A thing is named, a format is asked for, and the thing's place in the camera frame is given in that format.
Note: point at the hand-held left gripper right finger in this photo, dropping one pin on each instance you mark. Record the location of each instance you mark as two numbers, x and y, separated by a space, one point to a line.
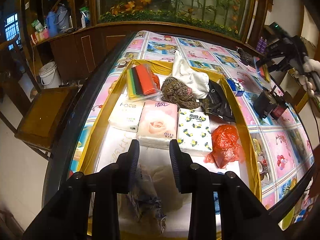
175 162

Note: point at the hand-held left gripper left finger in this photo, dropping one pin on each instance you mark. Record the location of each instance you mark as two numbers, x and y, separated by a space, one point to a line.
133 160

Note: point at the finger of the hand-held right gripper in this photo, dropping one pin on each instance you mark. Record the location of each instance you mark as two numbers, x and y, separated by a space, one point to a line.
273 47
258 63

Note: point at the lemon print tissue pack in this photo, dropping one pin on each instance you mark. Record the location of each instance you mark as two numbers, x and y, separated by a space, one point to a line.
192 130

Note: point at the pink rose tissue pack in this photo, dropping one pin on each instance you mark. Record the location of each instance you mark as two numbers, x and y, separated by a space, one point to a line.
156 125

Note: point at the clear blue print plastic bag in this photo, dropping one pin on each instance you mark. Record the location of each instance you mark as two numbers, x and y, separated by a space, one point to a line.
147 200

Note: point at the plain white tissue pack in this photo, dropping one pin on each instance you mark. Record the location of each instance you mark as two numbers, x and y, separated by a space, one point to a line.
125 115

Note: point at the orange plastic bag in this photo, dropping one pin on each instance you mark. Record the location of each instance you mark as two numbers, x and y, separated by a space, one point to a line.
225 145

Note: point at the black plastic bag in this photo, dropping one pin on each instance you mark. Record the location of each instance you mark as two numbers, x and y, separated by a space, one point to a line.
217 102

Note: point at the blue towel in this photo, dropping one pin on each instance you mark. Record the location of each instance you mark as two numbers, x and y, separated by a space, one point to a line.
216 202

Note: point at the white cloth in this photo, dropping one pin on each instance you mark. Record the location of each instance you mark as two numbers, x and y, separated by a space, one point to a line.
192 80

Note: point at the brown knit cloth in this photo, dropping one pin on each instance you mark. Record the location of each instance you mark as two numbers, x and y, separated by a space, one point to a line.
177 92

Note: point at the yellow box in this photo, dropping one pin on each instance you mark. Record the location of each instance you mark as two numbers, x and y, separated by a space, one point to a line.
246 142

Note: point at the colourful sponge pack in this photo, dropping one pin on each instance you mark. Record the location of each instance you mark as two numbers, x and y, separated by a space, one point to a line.
142 80

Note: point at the person's right hand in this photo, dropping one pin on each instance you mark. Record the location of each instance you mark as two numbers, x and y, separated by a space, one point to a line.
310 66

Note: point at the purple spray can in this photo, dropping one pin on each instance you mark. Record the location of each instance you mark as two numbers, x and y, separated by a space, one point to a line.
260 44
264 45

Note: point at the black plastic device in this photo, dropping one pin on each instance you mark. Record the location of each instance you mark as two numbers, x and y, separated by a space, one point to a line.
246 57

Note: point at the small blue box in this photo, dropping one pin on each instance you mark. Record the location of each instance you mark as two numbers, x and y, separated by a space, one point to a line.
236 86

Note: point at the black motor with beige wheel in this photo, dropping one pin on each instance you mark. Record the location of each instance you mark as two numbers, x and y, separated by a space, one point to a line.
267 105

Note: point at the printed tablecloth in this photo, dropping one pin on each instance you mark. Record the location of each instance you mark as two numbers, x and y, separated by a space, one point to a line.
275 140

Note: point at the wooden chair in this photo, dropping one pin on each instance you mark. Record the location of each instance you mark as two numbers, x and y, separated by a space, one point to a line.
45 120

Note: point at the artificial plant display case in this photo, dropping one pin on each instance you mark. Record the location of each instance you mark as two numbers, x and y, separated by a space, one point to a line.
175 2

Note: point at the white bucket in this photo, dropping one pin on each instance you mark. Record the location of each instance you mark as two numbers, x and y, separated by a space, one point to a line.
50 76

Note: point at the dark wooden cabinet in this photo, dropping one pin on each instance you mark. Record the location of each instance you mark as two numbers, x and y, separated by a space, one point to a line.
75 45

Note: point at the blue thermos jug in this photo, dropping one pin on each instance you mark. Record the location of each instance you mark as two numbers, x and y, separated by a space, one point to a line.
52 25

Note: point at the grey thermos jug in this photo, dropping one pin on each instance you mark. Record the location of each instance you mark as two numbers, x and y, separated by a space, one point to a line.
62 17

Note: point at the barred window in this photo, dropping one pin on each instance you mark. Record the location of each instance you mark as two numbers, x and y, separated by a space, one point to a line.
11 27

